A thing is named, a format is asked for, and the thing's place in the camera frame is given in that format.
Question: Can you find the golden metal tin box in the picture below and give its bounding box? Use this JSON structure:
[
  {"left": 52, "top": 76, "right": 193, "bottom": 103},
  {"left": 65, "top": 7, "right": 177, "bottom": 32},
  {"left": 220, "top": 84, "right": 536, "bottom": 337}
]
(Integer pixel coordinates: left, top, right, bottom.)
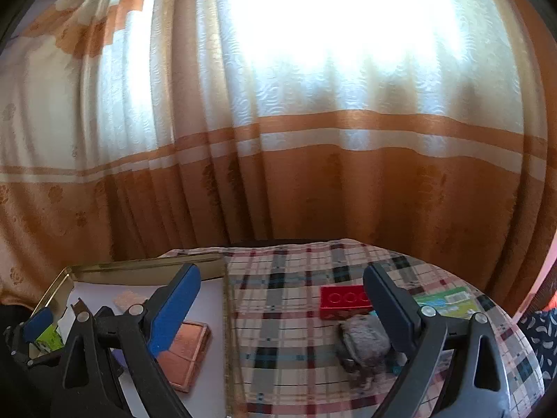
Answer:
[{"left": 32, "top": 253, "right": 241, "bottom": 418}]

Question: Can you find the grey fluffy keychain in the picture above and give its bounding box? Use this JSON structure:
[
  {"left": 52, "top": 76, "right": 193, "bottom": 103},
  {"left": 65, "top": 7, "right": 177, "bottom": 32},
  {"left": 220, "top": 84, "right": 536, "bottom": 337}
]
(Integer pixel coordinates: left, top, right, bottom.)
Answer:
[{"left": 334, "top": 315, "right": 394, "bottom": 386}]

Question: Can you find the orange and white curtain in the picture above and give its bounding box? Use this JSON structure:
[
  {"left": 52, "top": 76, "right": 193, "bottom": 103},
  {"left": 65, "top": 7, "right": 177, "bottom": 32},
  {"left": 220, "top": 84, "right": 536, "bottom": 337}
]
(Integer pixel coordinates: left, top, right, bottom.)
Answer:
[{"left": 0, "top": 0, "right": 550, "bottom": 314}]

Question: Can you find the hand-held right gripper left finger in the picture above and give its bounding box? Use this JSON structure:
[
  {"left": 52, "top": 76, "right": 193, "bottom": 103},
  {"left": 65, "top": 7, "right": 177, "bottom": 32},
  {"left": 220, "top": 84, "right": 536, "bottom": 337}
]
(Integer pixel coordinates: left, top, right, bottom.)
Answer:
[{"left": 62, "top": 262, "right": 202, "bottom": 418}]

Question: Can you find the white box with glitter side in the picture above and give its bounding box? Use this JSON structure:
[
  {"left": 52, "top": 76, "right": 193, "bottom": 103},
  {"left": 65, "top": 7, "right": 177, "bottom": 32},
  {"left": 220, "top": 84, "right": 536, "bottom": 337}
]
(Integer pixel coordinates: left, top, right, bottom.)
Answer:
[{"left": 112, "top": 289, "right": 146, "bottom": 315}]

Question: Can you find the blue leaf-patterned cushion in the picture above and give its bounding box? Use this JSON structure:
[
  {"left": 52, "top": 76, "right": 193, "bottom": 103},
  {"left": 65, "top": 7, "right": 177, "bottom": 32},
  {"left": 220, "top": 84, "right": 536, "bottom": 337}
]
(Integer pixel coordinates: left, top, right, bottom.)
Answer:
[{"left": 519, "top": 308, "right": 557, "bottom": 381}]

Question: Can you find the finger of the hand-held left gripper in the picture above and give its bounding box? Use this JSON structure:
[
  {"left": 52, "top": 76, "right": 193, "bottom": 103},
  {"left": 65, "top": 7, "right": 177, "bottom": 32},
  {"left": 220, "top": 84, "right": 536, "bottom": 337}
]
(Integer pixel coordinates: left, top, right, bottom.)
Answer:
[
  {"left": 3, "top": 308, "right": 66, "bottom": 369},
  {"left": 70, "top": 297, "right": 94, "bottom": 322}
]

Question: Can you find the clear plastic box green label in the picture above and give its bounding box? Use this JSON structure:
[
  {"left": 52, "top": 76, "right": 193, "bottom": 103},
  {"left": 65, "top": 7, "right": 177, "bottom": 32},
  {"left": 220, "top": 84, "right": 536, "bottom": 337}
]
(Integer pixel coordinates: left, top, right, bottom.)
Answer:
[{"left": 413, "top": 286, "right": 480, "bottom": 319}]

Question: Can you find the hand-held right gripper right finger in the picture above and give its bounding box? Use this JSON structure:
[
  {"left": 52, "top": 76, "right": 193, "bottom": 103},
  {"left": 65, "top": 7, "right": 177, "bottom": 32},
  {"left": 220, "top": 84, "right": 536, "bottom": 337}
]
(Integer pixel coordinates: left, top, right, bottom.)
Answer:
[{"left": 362, "top": 262, "right": 511, "bottom": 418}]

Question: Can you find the copper pink tin case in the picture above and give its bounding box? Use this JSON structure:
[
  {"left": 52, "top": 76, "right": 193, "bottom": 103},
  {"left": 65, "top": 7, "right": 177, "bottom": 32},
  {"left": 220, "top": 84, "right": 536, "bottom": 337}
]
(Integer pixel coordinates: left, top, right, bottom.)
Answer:
[{"left": 154, "top": 319, "right": 213, "bottom": 393}]

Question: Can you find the red plastic block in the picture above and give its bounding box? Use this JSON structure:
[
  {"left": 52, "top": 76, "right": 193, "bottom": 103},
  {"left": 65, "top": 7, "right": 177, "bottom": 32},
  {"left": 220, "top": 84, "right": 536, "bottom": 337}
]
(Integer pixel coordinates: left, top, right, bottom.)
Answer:
[{"left": 319, "top": 284, "right": 376, "bottom": 322}]

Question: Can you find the small green packet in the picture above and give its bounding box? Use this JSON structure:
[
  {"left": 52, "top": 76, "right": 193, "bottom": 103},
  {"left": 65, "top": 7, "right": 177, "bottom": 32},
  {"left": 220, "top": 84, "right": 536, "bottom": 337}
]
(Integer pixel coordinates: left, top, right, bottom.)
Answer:
[{"left": 36, "top": 324, "right": 67, "bottom": 354}]

